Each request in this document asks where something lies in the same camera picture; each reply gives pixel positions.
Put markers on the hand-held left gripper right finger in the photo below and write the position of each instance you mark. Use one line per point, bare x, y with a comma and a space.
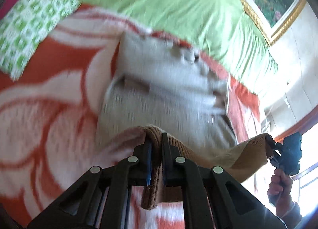
164, 169

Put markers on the grey knit sweater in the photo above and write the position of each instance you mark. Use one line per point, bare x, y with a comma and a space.
169, 95

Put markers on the green and white patterned pillow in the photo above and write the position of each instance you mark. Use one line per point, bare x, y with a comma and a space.
32, 23

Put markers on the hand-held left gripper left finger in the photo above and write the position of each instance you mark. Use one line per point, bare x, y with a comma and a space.
148, 165

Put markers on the orange and white blanket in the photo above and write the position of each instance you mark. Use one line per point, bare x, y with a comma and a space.
49, 110

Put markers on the person's right hand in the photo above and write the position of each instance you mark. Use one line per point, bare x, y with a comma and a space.
279, 184

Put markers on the person's right forearm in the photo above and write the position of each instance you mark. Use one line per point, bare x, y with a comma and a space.
289, 210

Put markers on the light green duvet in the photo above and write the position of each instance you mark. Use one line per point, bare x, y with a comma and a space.
174, 3

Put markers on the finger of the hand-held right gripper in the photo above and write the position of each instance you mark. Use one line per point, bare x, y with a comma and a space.
275, 146

